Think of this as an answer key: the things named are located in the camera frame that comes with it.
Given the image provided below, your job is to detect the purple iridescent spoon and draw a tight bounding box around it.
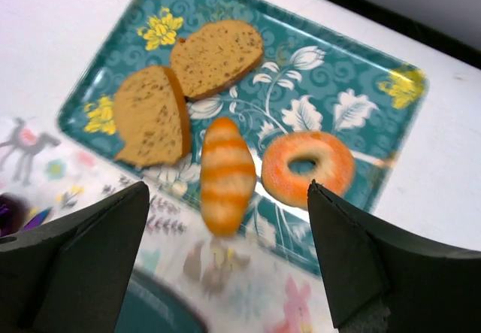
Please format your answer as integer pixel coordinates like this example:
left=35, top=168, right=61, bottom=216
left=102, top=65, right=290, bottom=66
left=0, top=193, right=52, bottom=237

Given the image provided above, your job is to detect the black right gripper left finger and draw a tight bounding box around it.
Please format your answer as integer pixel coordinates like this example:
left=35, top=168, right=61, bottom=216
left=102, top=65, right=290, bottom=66
left=1, top=181, right=150, bottom=332

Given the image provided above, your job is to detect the dark teal square plate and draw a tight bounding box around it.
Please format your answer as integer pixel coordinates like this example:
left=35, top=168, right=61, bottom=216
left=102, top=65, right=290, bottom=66
left=114, top=269, right=209, bottom=333

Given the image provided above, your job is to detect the animal print placemat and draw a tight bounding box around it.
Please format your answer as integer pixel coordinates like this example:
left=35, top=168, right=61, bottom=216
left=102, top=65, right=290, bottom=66
left=1, top=116, right=333, bottom=332

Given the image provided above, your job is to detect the brown bread slice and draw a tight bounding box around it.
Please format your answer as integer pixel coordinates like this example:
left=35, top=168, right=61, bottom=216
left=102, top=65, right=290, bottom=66
left=170, top=20, right=264, bottom=100
left=113, top=65, right=192, bottom=168

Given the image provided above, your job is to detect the orange striped croissant roll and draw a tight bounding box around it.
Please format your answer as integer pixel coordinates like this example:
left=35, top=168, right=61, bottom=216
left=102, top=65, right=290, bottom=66
left=200, top=117, right=257, bottom=238

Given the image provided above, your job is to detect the orange sugared bagel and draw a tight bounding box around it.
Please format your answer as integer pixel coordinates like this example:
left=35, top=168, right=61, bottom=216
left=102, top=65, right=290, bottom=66
left=262, top=131, right=355, bottom=209

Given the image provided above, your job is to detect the teal floral tray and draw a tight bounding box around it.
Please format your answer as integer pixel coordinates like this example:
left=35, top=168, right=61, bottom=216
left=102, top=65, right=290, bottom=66
left=56, top=0, right=430, bottom=277

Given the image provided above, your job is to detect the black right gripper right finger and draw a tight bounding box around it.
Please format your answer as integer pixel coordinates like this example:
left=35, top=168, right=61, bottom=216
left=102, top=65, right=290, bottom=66
left=307, top=182, right=480, bottom=332

